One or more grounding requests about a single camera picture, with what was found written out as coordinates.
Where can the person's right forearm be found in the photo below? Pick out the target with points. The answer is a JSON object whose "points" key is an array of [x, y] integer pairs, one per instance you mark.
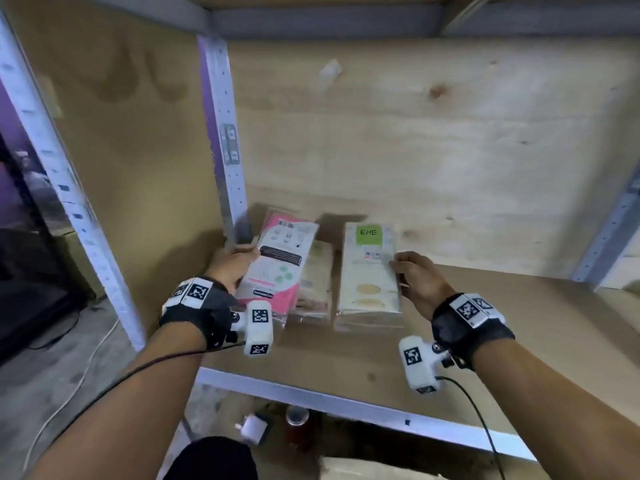
{"points": [[560, 419]]}

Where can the black right wristband with markers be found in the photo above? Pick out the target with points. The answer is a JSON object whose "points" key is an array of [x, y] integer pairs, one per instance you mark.
{"points": [[472, 324]]}

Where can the person's left forearm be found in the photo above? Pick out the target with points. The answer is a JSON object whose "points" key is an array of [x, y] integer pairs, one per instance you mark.
{"points": [[125, 409]]}

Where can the person's left fingers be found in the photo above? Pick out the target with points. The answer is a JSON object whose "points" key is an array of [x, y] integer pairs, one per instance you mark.
{"points": [[246, 250]]}

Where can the person's black trousers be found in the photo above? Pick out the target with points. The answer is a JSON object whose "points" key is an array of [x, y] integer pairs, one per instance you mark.
{"points": [[212, 459]]}

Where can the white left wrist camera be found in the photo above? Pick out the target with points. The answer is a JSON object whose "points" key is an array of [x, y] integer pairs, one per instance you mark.
{"points": [[257, 327]]}

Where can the person's right fingers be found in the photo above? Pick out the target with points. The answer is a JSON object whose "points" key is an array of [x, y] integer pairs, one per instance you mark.
{"points": [[404, 267]]}

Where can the clear tape piece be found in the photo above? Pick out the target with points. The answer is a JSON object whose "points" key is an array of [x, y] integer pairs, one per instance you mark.
{"points": [[330, 69]]}

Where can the black cabinet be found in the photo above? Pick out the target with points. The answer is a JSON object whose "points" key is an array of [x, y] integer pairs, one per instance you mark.
{"points": [[30, 274]]}

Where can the pink and white packet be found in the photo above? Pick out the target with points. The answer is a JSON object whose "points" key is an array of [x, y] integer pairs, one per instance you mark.
{"points": [[280, 264]]}

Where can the person's left hand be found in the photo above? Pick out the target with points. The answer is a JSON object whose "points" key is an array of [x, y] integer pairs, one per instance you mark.
{"points": [[226, 268]]}

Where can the person's right hand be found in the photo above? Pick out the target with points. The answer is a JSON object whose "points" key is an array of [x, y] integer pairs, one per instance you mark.
{"points": [[425, 287]]}

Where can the cream packet with green label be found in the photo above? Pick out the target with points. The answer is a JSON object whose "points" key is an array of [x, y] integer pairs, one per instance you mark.
{"points": [[367, 274]]}

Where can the grey metal shelving rack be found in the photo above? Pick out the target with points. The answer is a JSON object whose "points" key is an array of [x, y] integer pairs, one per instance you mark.
{"points": [[222, 144]]}

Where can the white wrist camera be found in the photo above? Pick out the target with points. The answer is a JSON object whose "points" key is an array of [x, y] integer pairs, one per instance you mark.
{"points": [[257, 327], [419, 362]]}

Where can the white power adapter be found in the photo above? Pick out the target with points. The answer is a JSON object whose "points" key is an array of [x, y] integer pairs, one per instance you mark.
{"points": [[253, 428]]}

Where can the clear cream packet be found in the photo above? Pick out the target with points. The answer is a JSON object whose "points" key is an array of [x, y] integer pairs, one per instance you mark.
{"points": [[316, 284]]}

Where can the black wristband with markers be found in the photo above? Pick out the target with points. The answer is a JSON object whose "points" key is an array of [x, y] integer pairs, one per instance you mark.
{"points": [[197, 304], [472, 324]]}

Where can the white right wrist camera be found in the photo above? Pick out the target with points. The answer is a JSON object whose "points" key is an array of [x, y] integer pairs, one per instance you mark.
{"points": [[419, 362]]}

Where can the white label sticker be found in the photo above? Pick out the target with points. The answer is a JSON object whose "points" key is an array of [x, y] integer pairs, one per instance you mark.
{"points": [[229, 143]]}

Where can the red lidded jar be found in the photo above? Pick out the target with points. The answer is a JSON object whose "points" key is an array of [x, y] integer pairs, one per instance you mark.
{"points": [[297, 423]]}

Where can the black left wristband with markers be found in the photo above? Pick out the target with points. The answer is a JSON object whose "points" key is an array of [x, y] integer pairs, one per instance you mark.
{"points": [[197, 304]]}

